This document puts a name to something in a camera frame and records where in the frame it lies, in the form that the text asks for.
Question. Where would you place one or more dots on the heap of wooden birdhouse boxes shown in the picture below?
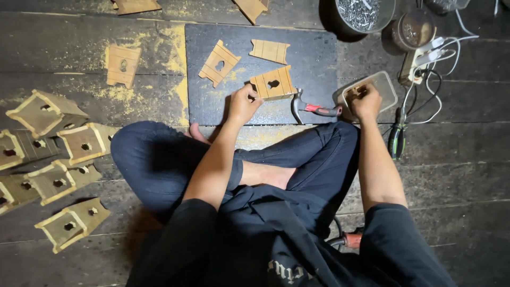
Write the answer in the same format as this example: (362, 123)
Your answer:
(51, 181)

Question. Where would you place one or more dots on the clear plastic bag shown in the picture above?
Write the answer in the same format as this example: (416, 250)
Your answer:
(446, 4)

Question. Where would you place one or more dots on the white plug adapter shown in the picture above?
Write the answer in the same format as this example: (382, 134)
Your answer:
(430, 57)
(432, 43)

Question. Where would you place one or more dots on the yellow sawdust patch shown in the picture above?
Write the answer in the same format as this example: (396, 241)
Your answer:
(175, 59)

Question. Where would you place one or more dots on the clear plastic container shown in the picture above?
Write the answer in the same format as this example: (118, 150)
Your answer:
(382, 87)

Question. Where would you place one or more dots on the heap of steel nails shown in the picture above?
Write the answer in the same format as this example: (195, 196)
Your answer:
(358, 12)

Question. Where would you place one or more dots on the plain wooden panel piece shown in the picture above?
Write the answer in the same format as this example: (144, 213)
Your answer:
(251, 8)
(135, 5)

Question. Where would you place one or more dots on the claw hammer with red grip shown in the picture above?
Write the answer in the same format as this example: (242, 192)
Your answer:
(314, 108)

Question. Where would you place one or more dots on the green and black screwdriver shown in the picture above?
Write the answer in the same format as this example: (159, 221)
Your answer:
(397, 139)

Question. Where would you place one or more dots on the orange power tool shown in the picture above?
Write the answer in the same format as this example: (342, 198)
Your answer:
(352, 240)

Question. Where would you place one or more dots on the person's right fingers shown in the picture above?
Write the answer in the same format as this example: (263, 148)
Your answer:
(361, 89)

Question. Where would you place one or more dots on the person's dark blue jeans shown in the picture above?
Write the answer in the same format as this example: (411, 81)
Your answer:
(159, 159)

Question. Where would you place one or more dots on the metal pot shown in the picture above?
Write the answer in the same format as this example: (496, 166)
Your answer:
(384, 20)

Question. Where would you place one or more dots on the beige power strip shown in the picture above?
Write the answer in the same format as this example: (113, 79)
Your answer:
(410, 67)

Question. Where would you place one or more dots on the person's left hand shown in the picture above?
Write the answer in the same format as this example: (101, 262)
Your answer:
(240, 105)

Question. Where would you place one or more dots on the dark rectangular work board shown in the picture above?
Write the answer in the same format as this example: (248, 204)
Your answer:
(310, 59)

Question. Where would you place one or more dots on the person's right hand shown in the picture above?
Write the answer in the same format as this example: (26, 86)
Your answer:
(366, 104)

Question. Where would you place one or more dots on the person's bare foot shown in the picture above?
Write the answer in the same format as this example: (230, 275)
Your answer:
(267, 174)
(198, 133)

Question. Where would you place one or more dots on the wooden panel with keyhole cutout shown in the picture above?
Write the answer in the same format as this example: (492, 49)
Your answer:
(275, 83)

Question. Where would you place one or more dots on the person's black shirt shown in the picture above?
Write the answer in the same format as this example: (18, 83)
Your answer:
(271, 243)

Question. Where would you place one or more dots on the wooden panel with round hole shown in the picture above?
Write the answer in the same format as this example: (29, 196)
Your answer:
(219, 63)

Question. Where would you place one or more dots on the wooden panel with small hole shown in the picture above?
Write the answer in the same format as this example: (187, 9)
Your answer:
(123, 65)

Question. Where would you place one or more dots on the grooved wooden panel without hole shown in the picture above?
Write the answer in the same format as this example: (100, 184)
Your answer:
(269, 51)

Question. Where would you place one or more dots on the small wooden bits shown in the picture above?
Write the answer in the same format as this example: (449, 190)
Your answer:
(352, 92)

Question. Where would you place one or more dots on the brown rusty tin can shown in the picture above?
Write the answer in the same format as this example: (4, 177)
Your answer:
(412, 31)

